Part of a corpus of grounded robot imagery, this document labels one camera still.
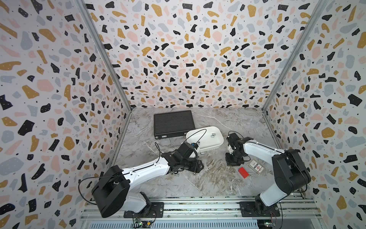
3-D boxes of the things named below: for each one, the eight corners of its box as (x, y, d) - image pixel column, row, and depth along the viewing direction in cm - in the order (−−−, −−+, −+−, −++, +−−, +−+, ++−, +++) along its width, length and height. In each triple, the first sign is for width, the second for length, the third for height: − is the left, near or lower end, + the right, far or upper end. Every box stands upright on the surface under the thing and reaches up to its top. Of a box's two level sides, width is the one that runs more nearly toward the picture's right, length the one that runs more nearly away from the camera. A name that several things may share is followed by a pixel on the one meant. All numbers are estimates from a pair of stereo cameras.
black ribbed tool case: (155, 141, 103) (153, 135, 98) (155, 120, 117) (153, 113, 111) (195, 136, 107) (195, 130, 101) (191, 116, 120) (191, 109, 114)
